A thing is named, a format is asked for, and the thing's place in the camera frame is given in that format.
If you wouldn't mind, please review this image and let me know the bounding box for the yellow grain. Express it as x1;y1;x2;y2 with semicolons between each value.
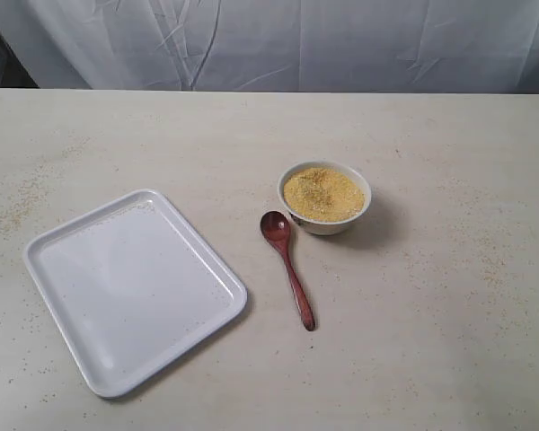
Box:
283;168;366;223

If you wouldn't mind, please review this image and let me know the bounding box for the dark red wooden spoon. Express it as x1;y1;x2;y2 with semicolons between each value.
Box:
260;211;316;331

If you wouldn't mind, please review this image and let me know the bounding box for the white backdrop cloth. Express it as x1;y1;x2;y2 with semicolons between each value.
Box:
0;0;539;93

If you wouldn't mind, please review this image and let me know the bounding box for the white ceramic bowl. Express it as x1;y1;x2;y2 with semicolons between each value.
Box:
278;161;372;236

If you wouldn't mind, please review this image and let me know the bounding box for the white rectangular plastic tray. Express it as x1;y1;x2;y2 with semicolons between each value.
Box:
23;189;248;399

